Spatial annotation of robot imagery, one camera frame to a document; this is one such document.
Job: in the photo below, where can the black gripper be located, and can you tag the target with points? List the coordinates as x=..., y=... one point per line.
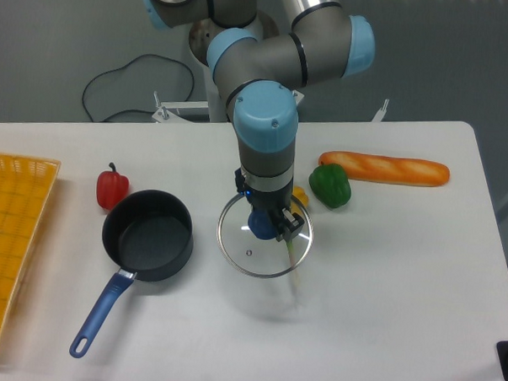
x=271, y=195

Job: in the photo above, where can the glass lid with blue knob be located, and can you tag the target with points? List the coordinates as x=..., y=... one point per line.
x=247, y=245

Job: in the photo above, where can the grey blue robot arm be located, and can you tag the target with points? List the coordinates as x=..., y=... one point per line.
x=265, y=117

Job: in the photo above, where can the yellow bell pepper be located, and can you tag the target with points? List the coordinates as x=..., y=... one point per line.
x=301, y=197

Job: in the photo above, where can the green bell pepper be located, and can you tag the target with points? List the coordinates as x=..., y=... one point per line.
x=329, y=183

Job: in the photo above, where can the green onion stalk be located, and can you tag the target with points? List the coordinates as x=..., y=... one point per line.
x=295, y=279

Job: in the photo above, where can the baguette bread loaf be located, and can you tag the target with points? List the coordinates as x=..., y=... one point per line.
x=388, y=170

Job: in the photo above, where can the red bell pepper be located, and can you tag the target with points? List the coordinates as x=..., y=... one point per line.
x=111, y=188

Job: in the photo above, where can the yellow woven basket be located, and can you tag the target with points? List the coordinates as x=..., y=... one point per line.
x=25, y=187

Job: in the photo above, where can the dark saucepan with blue handle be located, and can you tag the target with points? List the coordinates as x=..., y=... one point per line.
x=149, y=236

